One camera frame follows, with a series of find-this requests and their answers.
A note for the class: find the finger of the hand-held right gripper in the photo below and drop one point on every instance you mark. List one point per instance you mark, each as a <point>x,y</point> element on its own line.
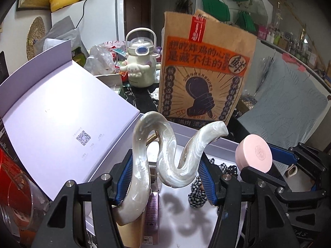
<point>281,155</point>
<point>258,173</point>

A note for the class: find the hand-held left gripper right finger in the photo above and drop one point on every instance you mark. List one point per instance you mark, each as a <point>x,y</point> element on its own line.
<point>206,183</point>

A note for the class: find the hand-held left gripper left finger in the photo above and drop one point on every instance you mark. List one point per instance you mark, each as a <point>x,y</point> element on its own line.
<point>124,183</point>

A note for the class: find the black white gingham scrunchie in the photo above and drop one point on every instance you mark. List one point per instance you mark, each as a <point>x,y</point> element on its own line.
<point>196,193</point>

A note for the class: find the pink round compact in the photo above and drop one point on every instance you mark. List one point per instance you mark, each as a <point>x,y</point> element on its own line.
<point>252,151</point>

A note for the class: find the black polka dot scrunchie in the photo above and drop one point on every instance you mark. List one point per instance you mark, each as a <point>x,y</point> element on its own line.
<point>230,169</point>

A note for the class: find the pearl white hair claw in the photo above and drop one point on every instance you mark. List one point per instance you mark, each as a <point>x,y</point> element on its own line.
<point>139,160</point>

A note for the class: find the small purple box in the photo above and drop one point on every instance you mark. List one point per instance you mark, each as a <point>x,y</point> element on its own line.
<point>152,211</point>

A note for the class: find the lavender gift box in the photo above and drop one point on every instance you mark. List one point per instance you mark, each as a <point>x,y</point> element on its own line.
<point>64,108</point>

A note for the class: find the beige slippers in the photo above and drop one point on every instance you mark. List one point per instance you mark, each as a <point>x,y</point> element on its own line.
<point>292,170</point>

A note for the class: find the grey cloth on chair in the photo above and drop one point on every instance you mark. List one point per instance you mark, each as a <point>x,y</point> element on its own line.
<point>284,103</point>

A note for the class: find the clear plastic cup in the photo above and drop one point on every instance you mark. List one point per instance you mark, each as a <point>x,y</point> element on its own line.
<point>33,206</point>

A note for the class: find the brown printed paper bag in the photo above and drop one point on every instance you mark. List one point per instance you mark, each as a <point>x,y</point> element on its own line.
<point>206,82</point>

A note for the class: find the white flat box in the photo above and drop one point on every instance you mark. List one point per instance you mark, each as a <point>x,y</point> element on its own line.
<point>108,81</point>

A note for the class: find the row of small bottles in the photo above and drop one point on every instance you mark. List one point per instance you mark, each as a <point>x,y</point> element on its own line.
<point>294,44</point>

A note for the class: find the red canister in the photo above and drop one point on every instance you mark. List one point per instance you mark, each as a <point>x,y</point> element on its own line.
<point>10,175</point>

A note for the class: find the white cartoon water bottle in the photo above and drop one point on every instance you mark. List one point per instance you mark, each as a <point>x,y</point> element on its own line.
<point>141,67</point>

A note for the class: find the clear plastic bag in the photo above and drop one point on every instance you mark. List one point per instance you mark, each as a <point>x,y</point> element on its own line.
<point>100,59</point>

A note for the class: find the grey plastic mailer bag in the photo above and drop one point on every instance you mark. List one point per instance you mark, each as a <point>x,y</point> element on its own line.
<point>62,31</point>

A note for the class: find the white refrigerator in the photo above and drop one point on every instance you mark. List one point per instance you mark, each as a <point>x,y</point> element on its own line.
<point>100,18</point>

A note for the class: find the dark brown door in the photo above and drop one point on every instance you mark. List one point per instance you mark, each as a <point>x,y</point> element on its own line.
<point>137,13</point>

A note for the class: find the woven straw fan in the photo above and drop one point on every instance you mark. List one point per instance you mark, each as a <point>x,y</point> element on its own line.
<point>36,36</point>

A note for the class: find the black hanging bag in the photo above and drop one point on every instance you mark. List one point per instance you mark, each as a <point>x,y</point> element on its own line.
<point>185,2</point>

